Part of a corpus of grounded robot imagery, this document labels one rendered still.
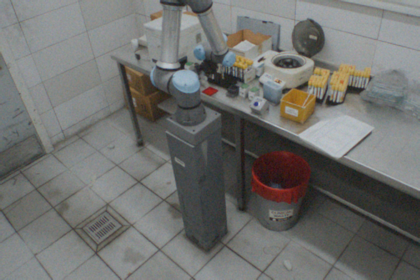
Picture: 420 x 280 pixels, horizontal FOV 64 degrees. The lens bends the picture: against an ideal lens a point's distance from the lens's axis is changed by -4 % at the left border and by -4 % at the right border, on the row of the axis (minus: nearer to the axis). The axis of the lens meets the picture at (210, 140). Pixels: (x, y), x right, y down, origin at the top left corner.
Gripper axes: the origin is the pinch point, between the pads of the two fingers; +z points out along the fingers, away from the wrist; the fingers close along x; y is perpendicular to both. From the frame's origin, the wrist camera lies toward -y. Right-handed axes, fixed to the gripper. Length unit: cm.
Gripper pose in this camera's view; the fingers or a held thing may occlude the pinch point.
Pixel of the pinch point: (199, 75)
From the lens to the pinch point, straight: 212.8
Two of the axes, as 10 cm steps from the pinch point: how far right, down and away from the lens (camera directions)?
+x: 6.8, -5.0, 5.4
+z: -3.0, 4.8, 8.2
